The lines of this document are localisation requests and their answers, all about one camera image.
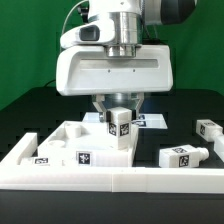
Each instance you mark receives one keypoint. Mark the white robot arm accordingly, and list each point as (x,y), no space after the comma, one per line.
(106,55)

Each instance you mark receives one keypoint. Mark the white U-shaped obstacle fence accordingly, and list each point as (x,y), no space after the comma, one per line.
(15,176)

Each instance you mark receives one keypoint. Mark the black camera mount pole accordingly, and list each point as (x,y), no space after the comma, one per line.
(83,11)

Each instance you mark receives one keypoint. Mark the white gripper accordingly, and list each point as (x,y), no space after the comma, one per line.
(86,70)

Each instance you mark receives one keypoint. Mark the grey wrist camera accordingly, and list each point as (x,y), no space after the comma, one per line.
(86,34)

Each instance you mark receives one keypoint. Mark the white square tabletop part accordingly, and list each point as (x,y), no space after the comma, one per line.
(88,144)

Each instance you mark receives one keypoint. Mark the white marker tag sheet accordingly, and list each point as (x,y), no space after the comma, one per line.
(150,121)

